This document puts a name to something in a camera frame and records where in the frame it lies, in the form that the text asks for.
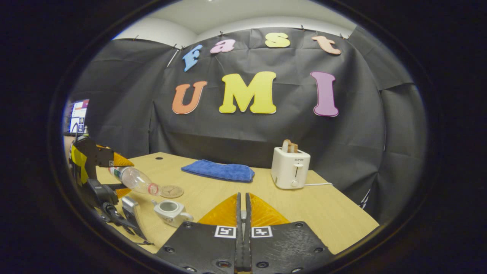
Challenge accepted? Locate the computer monitor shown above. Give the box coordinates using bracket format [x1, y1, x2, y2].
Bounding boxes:
[65, 99, 90, 134]

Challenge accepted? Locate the white ceramic teacup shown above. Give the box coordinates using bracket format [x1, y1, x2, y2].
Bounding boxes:
[152, 200, 194, 228]

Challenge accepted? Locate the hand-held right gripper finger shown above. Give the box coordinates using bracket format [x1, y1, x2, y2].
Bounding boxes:
[155, 192, 243, 274]
[245, 192, 335, 274]

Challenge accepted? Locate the blue folded towel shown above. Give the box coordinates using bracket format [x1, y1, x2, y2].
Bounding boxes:
[181, 159, 255, 182]

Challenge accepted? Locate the clear plastic water bottle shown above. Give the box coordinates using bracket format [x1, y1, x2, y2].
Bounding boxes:
[108, 166, 160, 196]

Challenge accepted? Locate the round beige coaster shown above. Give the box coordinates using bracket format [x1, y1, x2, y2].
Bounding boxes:
[159, 185, 185, 199]

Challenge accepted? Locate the white toaster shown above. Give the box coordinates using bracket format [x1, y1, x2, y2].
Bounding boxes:
[271, 147, 311, 190]

